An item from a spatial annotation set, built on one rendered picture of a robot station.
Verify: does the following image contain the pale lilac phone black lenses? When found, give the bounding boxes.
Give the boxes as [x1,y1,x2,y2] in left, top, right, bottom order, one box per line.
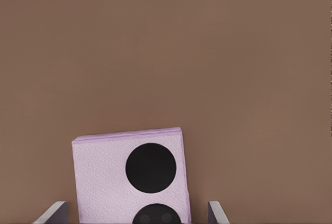
[71,127,192,224]

